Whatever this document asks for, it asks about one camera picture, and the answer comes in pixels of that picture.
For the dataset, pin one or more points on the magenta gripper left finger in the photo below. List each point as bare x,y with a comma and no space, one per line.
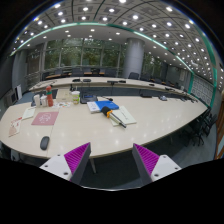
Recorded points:
69,166

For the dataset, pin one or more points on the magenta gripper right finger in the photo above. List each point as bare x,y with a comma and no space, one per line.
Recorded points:
151,166

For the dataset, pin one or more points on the dark grey computer mouse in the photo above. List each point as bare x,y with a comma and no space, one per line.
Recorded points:
44,143

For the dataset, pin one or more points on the pink mouse pad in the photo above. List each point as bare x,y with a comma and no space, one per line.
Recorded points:
45,118

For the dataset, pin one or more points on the black office chair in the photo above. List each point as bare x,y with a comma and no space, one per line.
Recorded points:
199,127

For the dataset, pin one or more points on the white open notebook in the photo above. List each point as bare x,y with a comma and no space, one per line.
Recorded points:
123,114

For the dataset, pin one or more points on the red white leaflet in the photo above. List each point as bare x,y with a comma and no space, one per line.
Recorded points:
15,126

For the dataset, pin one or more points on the white paper sheet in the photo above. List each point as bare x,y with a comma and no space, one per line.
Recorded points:
29,113

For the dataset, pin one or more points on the black tablet device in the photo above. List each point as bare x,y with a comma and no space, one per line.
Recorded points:
88,98

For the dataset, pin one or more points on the white green paper cup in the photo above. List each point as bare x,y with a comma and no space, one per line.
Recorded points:
75,97

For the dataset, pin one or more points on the red water bottle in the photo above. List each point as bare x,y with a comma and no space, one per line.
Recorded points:
49,96

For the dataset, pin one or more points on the long curved rear desk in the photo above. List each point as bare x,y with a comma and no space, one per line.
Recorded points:
107,82

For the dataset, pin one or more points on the grey round pillar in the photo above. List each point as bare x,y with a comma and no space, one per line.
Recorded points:
133,57

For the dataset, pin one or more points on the black orange handled tool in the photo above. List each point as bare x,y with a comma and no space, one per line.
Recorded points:
109,114

